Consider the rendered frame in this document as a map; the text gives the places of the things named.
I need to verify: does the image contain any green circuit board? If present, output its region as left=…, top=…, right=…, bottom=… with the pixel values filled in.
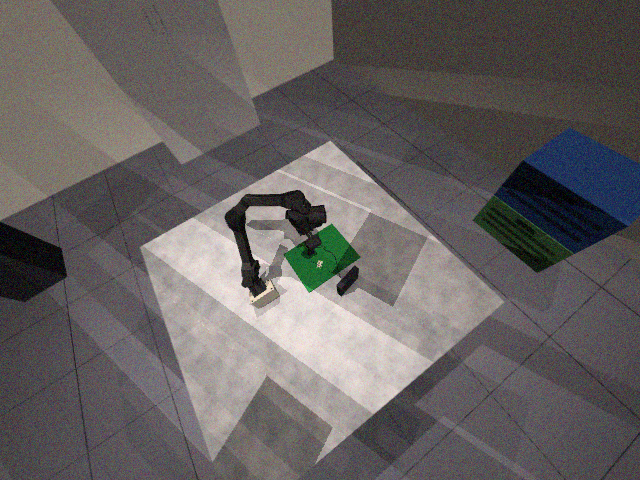
left=283, top=224, right=361, bottom=293

